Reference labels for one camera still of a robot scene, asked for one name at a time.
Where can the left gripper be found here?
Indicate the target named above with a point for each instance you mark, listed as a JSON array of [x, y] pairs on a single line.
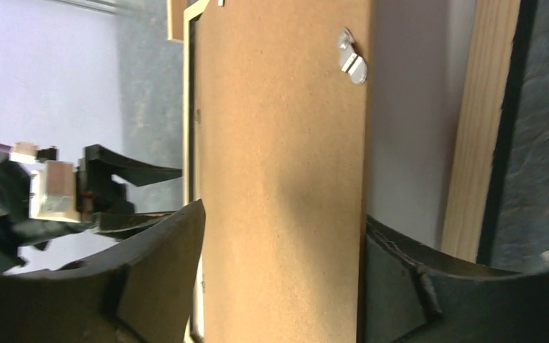
[[97, 192]]

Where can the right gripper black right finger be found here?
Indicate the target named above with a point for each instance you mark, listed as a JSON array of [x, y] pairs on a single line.
[[414, 293]]

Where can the brown backing board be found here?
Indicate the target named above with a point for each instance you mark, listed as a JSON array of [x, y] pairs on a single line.
[[274, 146]]

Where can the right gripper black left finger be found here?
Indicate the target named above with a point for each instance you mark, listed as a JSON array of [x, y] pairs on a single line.
[[139, 290]]

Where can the wooden picture frame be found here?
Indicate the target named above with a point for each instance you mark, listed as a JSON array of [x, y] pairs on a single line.
[[491, 45]]

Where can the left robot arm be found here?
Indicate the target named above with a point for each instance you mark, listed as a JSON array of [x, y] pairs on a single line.
[[17, 229]]

